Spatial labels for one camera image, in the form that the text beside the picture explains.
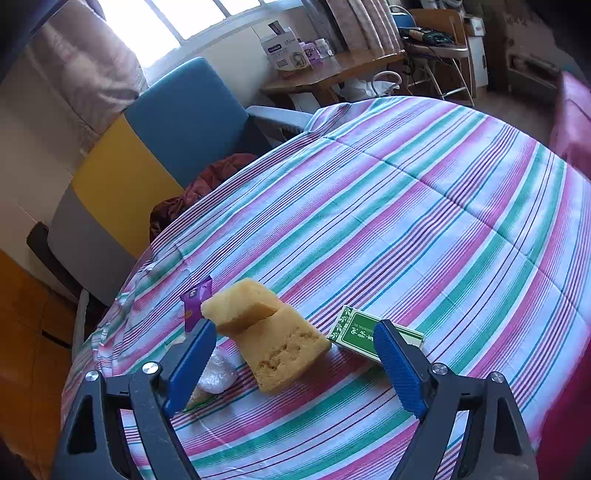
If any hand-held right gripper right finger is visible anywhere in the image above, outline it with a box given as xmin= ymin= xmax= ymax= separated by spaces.
xmin=374 ymin=319 xmax=540 ymax=480

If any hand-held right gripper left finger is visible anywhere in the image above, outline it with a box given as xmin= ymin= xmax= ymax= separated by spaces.
xmin=51 ymin=320 xmax=218 ymax=480

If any white plastic-wrapped item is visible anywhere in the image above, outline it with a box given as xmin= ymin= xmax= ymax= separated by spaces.
xmin=196 ymin=348 xmax=238 ymax=395

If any yellow green packet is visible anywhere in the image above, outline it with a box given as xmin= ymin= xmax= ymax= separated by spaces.
xmin=182 ymin=385 xmax=214 ymax=412

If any green box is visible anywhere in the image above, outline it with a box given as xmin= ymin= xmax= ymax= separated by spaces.
xmin=327 ymin=305 xmax=426 ymax=367

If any purple packet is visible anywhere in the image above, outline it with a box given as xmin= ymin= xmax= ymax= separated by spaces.
xmin=180 ymin=276 xmax=214 ymax=334

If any yellow sponge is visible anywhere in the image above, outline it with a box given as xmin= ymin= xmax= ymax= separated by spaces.
xmin=201 ymin=278 xmax=282 ymax=337
xmin=233 ymin=305 xmax=332 ymax=395

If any striped bed sheet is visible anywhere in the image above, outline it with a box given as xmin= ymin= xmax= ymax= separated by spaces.
xmin=60 ymin=95 xmax=591 ymax=480

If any wooden wardrobe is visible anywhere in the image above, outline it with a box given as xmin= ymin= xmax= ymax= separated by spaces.
xmin=0 ymin=249 xmax=88 ymax=480

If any dark red cloth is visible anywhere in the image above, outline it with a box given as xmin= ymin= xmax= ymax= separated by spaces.
xmin=148 ymin=154 xmax=259 ymax=243

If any black rolled mat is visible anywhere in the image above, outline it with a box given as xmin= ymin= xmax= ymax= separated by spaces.
xmin=27 ymin=222 xmax=112 ymax=305

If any grey yellow blue sofa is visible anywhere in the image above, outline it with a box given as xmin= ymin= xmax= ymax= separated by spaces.
xmin=46 ymin=56 xmax=319 ymax=361

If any red blanket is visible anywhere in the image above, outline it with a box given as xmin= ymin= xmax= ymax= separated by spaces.
xmin=549 ymin=71 xmax=591 ymax=178

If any pink patterned curtain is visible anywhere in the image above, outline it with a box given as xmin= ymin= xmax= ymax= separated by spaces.
xmin=23 ymin=18 xmax=149 ymax=139
xmin=302 ymin=0 xmax=402 ymax=54

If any wooden side table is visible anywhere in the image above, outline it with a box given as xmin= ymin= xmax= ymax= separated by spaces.
xmin=261 ymin=50 xmax=407 ymax=109

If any small white cabinet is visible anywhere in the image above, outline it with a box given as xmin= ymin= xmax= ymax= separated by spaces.
xmin=462 ymin=14 xmax=490 ymax=93

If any white printed carton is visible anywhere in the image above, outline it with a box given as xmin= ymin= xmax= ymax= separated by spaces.
xmin=252 ymin=21 xmax=314 ymax=71

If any wooden folding chair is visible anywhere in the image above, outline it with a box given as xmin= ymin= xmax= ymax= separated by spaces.
xmin=388 ymin=4 xmax=476 ymax=107

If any window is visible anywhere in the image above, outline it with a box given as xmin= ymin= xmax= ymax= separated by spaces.
xmin=95 ymin=0 xmax=319 ymax=79

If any white cable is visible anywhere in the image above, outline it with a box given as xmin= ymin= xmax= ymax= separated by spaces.
xmin=372 ymin=70 xmax=402 ymax=95

